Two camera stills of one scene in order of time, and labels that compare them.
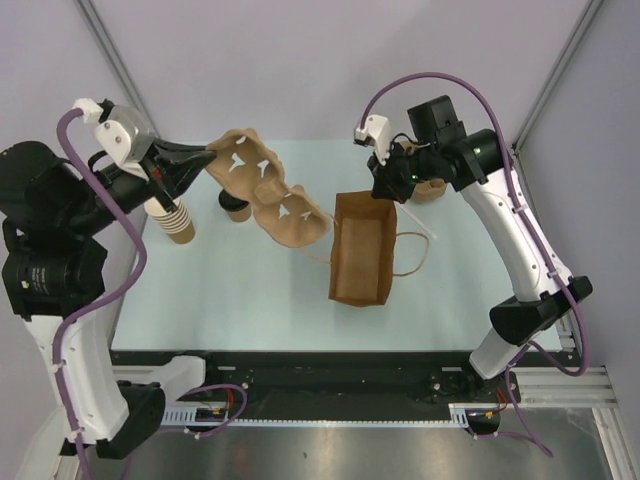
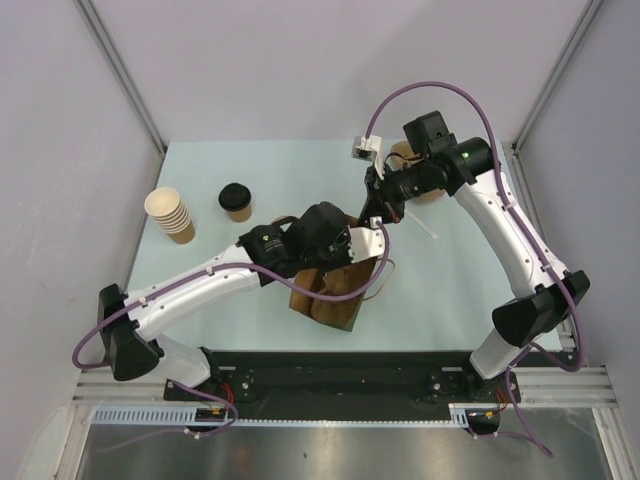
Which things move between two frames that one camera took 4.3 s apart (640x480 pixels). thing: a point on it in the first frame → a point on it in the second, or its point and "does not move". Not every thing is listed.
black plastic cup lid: x=230 y=203 does not move
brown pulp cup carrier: x=247 y=170 → x=339 y=314
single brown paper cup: x=240 y=215 does not move
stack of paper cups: x=177 y=223 does not move
